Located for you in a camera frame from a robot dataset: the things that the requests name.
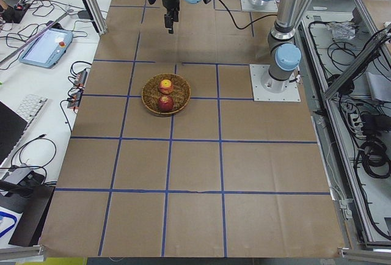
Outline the white keyboard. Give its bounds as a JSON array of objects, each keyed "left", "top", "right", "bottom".
[{"left": 16, "top": 94, "right": 48, "bottom": 125}]

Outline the blue teach pendant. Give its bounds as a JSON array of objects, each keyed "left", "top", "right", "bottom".
[{"left": 18, "top": 29, "right": 73, "bottom": 68}]

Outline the woven wicker basket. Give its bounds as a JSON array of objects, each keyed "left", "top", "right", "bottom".
[{"left": 141, "top": 73, "right": 191, "bottom": 116}]

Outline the black laptop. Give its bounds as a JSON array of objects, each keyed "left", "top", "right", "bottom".
[{"left": 0, "top": 102, "right": 27, "bottom": 164}]

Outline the yellow-red apple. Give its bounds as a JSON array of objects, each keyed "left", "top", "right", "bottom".
[{"left": 158, "top": 79, "right": 174, "bottom": 95}]

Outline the aluminium frame post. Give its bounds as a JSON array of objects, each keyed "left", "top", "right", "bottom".
[{"left": 82, "top": 0, "right": 108, "bottom": 35}]

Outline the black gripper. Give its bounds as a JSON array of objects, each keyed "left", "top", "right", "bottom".
[{"left": 162, "top": 0, "right": 180, "bottom": 34}]

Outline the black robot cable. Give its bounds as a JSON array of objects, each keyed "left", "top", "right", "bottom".
[{"left": 213, "top": 0, "right": 277, "bottom": 31}]

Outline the dark red basket apple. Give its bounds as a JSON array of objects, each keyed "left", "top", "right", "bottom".
[{"left": 158, "top": 95, "right": 174, "bottom": 112}]

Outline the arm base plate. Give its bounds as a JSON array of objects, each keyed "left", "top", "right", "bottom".
[
  {"left": 241, "top": 0, "right": 279, "bottom": 13},
  {"left": 249, "top": 64, "right": 301, "bottom": 103}
]

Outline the usb hub box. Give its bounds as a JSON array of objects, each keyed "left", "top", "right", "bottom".
[{"left": 73, "top": 70, "right": 88, "bottom": 87}]

